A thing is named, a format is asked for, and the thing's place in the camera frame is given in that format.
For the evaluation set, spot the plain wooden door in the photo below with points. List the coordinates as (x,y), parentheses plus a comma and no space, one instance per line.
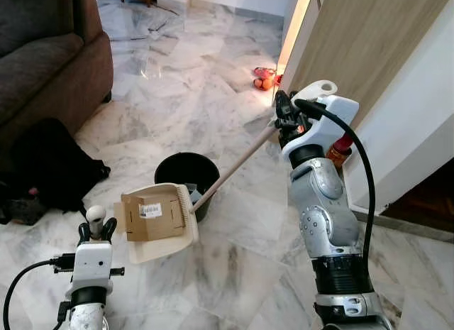
(369,46)

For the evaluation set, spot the dark wooden step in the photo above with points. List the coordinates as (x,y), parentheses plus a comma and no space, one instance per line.
(418,202)

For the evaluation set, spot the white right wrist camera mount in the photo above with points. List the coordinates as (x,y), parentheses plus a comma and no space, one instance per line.
(330,124)

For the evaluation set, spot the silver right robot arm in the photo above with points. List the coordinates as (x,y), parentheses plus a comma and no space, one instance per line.
(326,209)

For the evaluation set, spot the red capped bottle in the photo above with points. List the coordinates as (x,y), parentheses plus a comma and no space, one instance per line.
(340,149)

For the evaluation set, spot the wooden broom with white cap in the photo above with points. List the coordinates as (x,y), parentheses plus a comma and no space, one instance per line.
(96,215)

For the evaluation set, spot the black cloth bag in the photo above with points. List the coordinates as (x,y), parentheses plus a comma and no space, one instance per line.
(50,167)

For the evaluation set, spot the brown cardboard box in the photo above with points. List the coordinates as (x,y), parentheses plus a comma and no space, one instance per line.
(152,215)

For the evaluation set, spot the dark brown sofa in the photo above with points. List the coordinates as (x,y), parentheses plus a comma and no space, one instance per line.
(42,60)

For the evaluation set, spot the red orange fruit pile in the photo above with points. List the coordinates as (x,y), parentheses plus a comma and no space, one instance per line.
(264,78)

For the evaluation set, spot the black plastic bucket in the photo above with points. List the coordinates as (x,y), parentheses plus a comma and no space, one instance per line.
(186,170)

